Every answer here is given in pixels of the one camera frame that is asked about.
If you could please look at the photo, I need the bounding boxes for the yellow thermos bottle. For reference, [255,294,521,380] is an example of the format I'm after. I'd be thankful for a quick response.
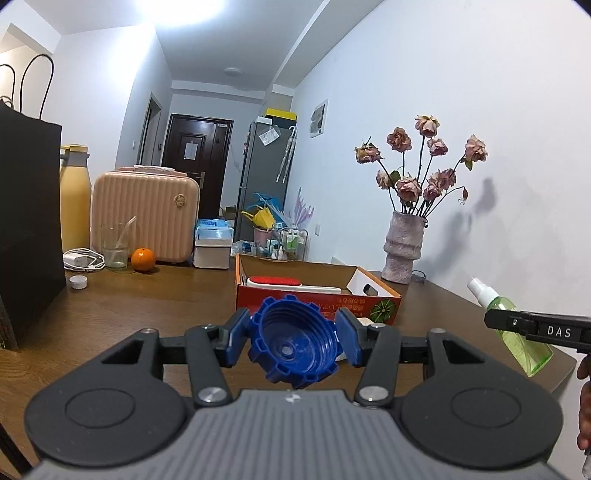
[60,144,92,254]

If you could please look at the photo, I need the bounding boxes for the side doorway frame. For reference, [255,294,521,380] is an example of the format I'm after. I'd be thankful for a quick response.
[139,92,163,167]

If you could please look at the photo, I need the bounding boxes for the grey refrigerator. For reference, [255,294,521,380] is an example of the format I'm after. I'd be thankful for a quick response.
[235,119,298,232]

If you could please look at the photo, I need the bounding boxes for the orange cardboard box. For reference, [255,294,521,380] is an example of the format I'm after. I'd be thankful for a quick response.
[235,253,402,326]

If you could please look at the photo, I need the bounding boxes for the clear drinking glass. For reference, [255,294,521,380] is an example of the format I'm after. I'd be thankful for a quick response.
[100,216,137,269]

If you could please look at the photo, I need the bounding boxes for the orange fruit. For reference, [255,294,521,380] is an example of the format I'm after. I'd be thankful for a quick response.
[130,248,156,271]

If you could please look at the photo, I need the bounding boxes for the blue plastic item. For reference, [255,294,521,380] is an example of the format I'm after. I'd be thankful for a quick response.
[252,193,289,222]

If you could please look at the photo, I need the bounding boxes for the wire rack with bottles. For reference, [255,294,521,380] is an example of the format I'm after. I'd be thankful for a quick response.
[272,224,309,261]

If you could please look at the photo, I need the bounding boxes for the red lint brush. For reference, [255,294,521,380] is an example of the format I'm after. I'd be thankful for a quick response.
[245,276,342,294]

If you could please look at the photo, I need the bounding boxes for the white charger with cable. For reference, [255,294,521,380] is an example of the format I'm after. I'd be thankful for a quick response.
[62,248,107,272]

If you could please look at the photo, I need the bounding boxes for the wall picture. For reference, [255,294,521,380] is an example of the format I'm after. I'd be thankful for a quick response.
[310,98,329,139]

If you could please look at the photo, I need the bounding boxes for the person's right hand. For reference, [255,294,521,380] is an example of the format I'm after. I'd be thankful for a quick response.
[576,361,591,462]

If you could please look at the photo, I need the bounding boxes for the pink ribbed suitcase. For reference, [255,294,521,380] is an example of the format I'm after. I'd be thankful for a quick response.
[90,165,201,266]

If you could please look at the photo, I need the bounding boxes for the bunch of dried roses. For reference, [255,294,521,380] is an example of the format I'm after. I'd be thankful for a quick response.
[355,114,489,217]

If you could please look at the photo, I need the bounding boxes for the purple flower wall sticker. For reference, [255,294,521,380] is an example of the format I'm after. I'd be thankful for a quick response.
[291,187,315,227]

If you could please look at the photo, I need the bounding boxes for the black paper bag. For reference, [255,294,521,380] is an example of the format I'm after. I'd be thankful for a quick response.
[0,54,68,352]

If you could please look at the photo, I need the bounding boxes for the yellow watering can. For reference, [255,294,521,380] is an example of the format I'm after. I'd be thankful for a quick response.
[241,207,275,229]

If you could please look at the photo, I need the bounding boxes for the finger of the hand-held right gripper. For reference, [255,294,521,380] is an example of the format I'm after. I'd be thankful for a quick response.
[484,308,539,334]

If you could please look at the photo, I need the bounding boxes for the blue ribbed screw cap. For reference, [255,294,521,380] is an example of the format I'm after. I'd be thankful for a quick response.
[247,295,340,389]

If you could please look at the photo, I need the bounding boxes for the green spray bottle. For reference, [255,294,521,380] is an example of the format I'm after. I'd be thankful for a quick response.
[466,277,554,378]

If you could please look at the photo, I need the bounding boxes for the pink textured vase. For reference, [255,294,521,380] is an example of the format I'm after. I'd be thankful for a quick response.
[382,211,429,284]

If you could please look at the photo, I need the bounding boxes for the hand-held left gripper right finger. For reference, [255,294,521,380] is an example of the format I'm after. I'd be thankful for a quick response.
[336,308,491,411]

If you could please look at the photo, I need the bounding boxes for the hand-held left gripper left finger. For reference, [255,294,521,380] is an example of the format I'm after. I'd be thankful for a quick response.
[98,308,252,408]

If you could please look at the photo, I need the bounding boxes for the hanging folded umbrella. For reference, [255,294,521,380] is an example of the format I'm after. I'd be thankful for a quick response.
[276,126,298,183]

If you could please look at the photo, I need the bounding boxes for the dark brown entrance door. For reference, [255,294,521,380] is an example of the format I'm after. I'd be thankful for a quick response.
[161,113,234,220]

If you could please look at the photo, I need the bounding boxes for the white storage box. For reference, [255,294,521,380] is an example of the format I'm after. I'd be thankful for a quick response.
[193,228,232,270]

